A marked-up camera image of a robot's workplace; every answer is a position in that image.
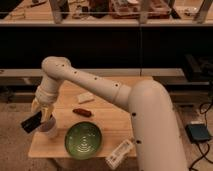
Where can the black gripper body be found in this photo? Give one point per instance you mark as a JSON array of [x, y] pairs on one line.
[[32, 123]]

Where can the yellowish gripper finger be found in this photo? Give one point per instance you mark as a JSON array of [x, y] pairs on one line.
[[47, 112], [35, 106]]

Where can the white eraser block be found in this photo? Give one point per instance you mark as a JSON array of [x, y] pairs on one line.
[[85, 97]]

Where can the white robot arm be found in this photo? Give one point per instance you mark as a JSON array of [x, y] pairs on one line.
[[158, 140]]

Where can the brown oblong object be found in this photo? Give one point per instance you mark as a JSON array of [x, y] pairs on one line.
[[82, 112]]

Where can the wooden folding table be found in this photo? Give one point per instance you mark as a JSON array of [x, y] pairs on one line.
[[115, 124]]

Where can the green round plate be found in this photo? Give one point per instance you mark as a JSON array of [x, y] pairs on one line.
[[83, 140]]

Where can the white squeeze bottle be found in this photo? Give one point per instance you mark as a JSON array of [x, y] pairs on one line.
[[116, 157]]

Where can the long background workbench shelf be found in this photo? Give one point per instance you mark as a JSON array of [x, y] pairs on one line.
[[157, 47]]

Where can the blue foot pedal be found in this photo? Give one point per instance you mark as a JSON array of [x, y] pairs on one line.
[[197, 133]]

